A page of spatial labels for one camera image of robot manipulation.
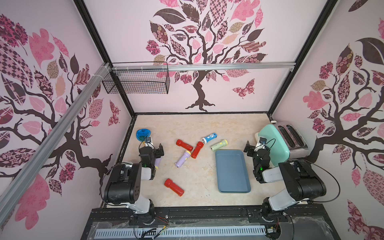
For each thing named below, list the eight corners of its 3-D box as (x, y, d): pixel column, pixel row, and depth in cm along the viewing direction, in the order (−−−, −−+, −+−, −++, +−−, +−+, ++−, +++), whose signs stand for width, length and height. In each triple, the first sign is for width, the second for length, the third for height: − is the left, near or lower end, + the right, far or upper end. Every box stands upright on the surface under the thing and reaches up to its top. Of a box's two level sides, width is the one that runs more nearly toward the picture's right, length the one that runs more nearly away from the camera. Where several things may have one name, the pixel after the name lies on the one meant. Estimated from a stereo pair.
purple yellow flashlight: (175, 166, 93) (174, 164, 91) (186, 151, 100) (186, 149, 97) (180, 169, 91) (179, 167, 89) (191, 154, 98) (191, 152, 96)
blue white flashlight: (203, 144, 102) (203, 142, 100) (200, 140, 104) (200, 138, 102) (217, 137, 106) (217, 135, 104) (214, 134, 108) (214, 132, 106)
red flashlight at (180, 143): (175, 144, 103) (175, 141, 101) (178, 140, 105) (178, 138, 103) (190, 151, 99) (190, 149, 97) (193, 147, 101) (193, 145, 99)
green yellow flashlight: (213, 152, 98) (213, 150, 96) (210, 148, 100) (210, 146, 98) (228, 144, 102) (228, 141, 100) (225, 140, 104) (225, 138, 102)
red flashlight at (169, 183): (164, 184, 86) (163, 183, 83) (168, 179, 88) (167, 177, 85) (181, 197, 81) (180, 195, 79) (185, 191, 83) (185, 189, 81)
